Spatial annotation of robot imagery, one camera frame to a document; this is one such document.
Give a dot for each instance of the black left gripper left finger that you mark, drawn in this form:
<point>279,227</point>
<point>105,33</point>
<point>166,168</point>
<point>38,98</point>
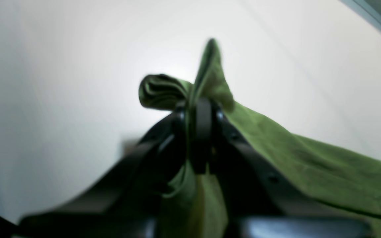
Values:
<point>125,202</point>

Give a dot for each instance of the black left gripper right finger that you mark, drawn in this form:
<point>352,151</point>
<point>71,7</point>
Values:
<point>260,201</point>

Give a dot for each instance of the green t-shirt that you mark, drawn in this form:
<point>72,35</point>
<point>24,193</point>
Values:
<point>193,206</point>

